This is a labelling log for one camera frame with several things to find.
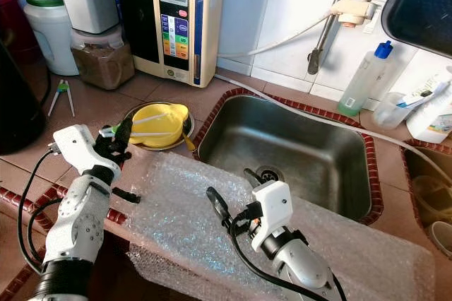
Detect green white plastic utensil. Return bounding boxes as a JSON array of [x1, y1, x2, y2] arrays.
[[102, 109, 183, 139]]

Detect yellow plastic bowl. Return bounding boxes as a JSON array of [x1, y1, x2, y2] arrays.
[[131, 103, 196, 152]]

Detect steel bowl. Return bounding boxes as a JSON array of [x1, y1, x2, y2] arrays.
[[121, 102, 195, 152]]

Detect stainless steel sink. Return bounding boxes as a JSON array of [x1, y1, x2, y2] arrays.
[[196, 95, 374, 221]]

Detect bubble wrap sheet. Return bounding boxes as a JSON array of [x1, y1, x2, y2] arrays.
[[124, 151, 437, 301]]

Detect jar of brown powder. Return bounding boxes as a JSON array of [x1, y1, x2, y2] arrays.
[[71, 25, 137, 91]]

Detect green white small tongs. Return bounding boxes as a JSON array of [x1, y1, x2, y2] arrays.
[[48, 80, 76, 118]]

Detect black electric kettle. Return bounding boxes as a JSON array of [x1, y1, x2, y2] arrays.
[[0, 45, 47, 155]]

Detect white plastic jug green rim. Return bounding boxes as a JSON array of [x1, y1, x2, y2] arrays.
[[23, 0, 81, 76]]

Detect beige water ionizer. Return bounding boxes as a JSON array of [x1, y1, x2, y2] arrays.
[[109, 0, 225, 89]]

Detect clear soap bottle blue cap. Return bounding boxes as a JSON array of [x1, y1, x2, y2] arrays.
[[337, 40, 394, 117]]

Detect clear plastic cup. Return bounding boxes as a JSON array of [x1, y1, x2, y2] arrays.
[[371, 93, 415, 131]]

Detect red plastic container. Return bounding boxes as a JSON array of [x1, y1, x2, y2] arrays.
[[0, 0, 38, 61]]

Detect steel faucet pipe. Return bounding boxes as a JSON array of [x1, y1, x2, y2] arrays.
[[307, 0, 376, 76]]

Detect small steel sink basin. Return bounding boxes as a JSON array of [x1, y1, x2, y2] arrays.
[[401, 142, 452, 259]]

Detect white printed toothpaste tube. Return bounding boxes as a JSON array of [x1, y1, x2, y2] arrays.
[[399, 78, 452, 110]]

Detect white faucet diverter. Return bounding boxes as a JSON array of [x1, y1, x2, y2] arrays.
[[331, 0, 386, 28]]

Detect black tray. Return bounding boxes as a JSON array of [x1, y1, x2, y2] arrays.
[[381, 0, 452, 60]]

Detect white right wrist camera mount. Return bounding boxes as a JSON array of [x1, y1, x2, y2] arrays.
[[251, 180, 295, 249]]

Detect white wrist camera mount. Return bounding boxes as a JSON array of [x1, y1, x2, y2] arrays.
[[54, 124, 122, 182], [251, 180, 295, 249]]

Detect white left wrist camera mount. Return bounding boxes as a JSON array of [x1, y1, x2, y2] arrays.
[[54, 124, 122, 182]]

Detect long white drain hose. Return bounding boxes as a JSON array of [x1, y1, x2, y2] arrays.
[[214, 73, 452, 169]]

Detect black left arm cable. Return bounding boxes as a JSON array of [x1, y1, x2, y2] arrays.
[[18, 147, 61, 277]]

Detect white diverter hose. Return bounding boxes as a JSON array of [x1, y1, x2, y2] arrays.
[[215, 11, 340, 60]]

